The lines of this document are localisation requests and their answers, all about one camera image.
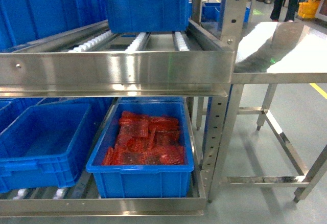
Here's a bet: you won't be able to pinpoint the blue bin with red bags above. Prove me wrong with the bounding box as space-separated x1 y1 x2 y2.
86 101 194 198

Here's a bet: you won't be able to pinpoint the stainless steel shelf rack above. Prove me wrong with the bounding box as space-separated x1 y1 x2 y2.
1 0 247 217

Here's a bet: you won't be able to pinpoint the blue bin upper shelf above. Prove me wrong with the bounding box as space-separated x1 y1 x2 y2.
105 0 189 33

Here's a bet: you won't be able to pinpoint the empty blue bin bottom shelf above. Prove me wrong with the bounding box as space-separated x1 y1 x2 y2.
1 103 96 193

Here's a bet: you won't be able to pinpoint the long blue bin upper left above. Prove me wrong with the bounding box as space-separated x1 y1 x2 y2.
1 0 107 50

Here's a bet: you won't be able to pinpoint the red bubble wrap bags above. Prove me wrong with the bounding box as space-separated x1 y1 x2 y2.
102 110 185 166

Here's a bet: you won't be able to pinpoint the stainless steel side table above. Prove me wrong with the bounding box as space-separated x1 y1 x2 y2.
208 21 327 204

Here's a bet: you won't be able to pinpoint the yellow mop bucket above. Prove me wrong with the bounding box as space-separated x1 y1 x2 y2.
297 0 321 19

